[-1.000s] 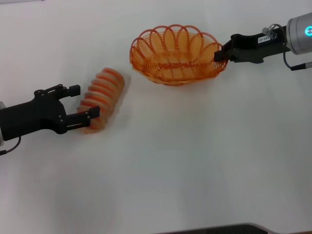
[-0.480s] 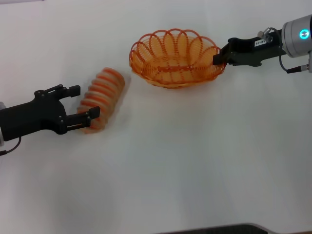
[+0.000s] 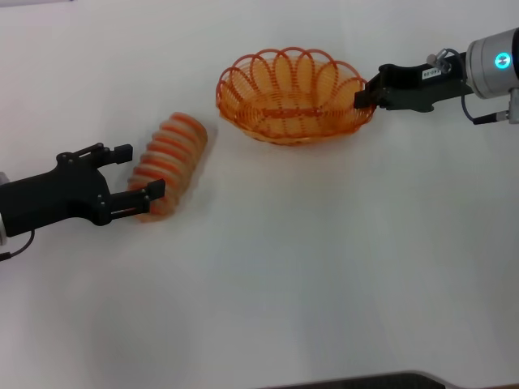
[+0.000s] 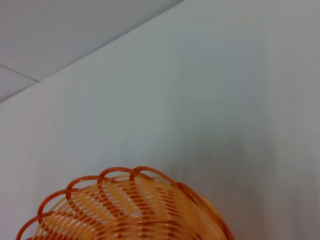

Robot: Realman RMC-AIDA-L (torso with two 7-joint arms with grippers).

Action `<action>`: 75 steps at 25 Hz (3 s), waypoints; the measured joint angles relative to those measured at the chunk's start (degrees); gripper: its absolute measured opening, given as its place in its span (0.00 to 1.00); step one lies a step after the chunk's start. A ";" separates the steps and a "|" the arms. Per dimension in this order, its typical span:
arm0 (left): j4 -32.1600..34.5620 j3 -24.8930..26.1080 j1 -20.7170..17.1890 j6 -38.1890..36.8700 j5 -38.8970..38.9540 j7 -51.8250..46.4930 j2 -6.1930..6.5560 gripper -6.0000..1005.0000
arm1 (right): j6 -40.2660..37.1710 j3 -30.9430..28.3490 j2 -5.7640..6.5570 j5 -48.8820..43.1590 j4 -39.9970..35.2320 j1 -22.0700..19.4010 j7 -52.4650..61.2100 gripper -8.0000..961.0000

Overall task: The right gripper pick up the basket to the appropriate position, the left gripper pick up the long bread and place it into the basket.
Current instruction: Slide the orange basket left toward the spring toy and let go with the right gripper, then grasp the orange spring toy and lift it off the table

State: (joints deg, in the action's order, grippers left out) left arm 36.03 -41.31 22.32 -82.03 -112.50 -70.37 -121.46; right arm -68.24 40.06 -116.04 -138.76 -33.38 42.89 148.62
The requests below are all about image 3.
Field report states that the right gripper silver connector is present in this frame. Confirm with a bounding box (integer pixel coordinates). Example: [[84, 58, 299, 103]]
[[430, 48, 459, 75]]

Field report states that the orange striped bread loaf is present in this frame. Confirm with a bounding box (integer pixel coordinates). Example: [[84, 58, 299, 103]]
[[127, 111, 210, 223]]

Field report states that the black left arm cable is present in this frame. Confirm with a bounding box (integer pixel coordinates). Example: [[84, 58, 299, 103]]
[[0, 230, 36, 261]]

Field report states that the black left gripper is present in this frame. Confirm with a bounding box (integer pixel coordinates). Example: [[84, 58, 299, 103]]
[[0, 142, 166, 238]]

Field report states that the dark right arm cable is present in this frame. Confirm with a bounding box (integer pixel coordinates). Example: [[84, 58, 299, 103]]
[[463, 93, 513, 125]]

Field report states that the orange wire basket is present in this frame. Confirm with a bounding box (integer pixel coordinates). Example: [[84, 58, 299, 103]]
[[215, 47, 376, 146]]

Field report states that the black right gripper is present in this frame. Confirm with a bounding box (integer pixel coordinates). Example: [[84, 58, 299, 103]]
[[354, 51, 474, 113]]

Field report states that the dark robot base cover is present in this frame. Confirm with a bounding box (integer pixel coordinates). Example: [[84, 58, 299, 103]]
[[259, 370, 459, 389]]

